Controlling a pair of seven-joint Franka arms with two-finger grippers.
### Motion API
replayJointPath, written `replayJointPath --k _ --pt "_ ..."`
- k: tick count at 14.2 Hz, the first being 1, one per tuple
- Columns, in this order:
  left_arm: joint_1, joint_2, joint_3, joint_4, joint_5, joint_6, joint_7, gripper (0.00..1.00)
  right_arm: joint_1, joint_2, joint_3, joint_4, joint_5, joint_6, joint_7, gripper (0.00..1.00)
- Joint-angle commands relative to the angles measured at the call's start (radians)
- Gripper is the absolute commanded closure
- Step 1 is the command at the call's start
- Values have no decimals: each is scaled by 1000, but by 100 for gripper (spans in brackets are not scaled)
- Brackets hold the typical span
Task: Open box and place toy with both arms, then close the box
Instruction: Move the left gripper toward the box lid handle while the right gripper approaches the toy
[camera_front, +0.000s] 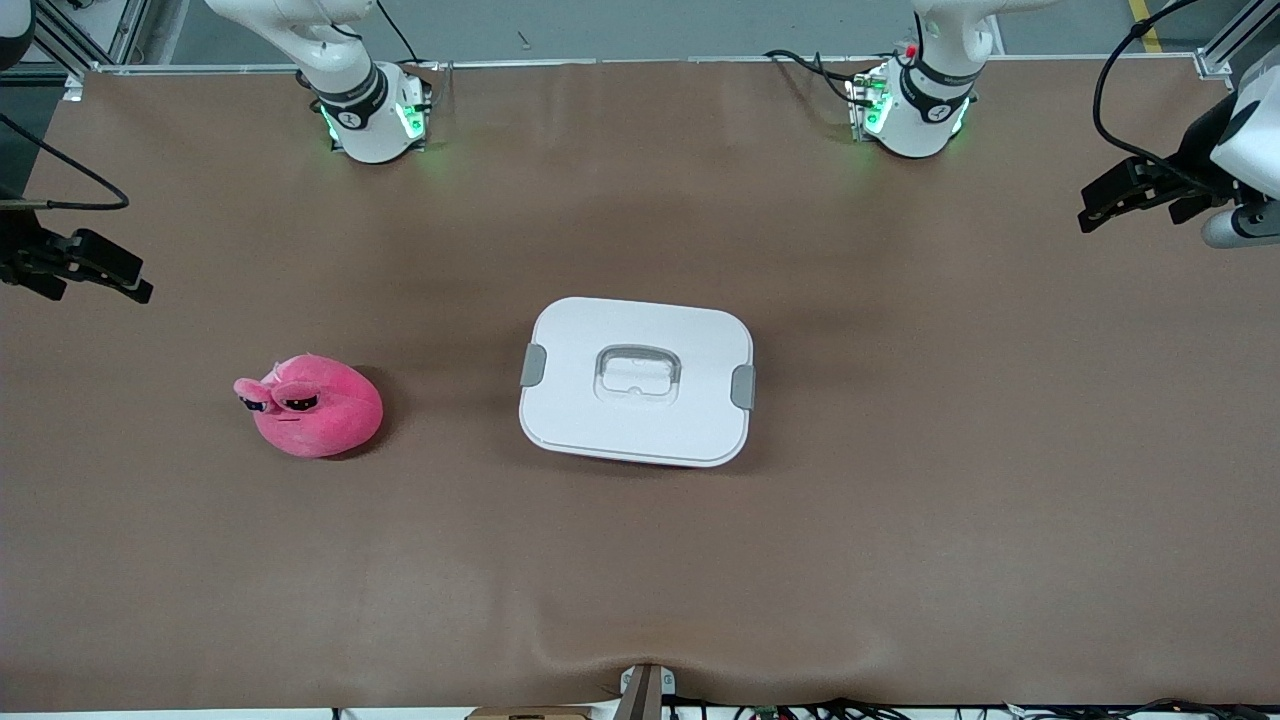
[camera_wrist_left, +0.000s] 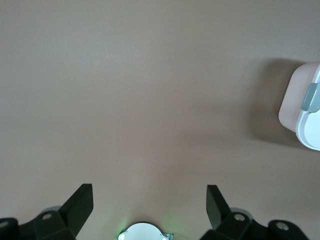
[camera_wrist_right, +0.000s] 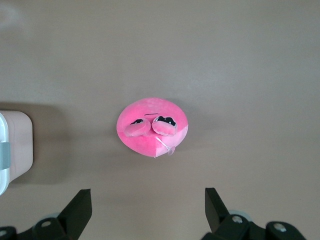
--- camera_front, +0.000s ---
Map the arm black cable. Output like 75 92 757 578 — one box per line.
1093 0 1216 196
0 112 131 212

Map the black base cable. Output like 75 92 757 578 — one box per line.
765 48 876 106
375 0 423 67

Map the pink plush toy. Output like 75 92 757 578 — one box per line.
233 353 384 460

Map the white box lid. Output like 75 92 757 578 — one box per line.
518 296 758 469

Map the metal bracket with brown post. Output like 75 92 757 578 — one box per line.
618 663 677 720

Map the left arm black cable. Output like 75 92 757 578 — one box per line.
1093 0 1216 196

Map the yellow floor tape strip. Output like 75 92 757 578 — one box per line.
1128 0 1166 53

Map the brown table mat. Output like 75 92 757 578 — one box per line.
0 58 1280 713

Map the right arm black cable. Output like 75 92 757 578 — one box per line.
0 112 131 212

